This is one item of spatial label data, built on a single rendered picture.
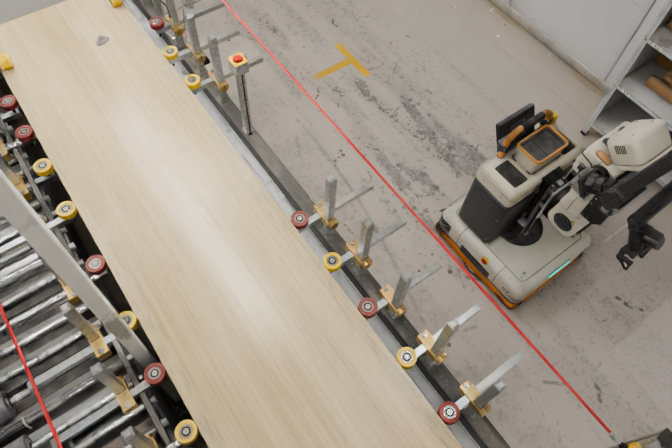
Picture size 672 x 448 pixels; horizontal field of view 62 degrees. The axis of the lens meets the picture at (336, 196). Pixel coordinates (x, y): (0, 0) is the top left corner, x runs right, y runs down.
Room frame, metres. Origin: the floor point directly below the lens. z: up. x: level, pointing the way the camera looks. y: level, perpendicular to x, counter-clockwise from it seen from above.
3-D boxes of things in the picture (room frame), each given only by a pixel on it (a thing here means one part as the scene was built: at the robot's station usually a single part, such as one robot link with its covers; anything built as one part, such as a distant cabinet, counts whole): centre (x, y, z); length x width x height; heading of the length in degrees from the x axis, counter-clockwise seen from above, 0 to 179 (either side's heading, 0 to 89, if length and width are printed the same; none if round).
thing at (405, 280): (0.90, -0.29, 0.87); 0.04 x 0.04 x 0.48; 39
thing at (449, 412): (0.46, -0.48, 0.85); 0.08 x 0.08 x 0.11
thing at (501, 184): (1.73, -1.01, 0.59); 0.55 x 0.34 x 0.83; 130
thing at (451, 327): (0.70, -0.45, 0.93); 0.04 x 0.04 x 0.48; 39
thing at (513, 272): (1.66, -1.07, 0.16); 0.67 x 0.64 x 0.25; 40
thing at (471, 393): (0.53, -0.60, 0.83); 0.14 x 0.06 x 0.05; 39
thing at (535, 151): (1.74, -0.99, 0.87); 0.23 x 0.15 x 0.11; 130
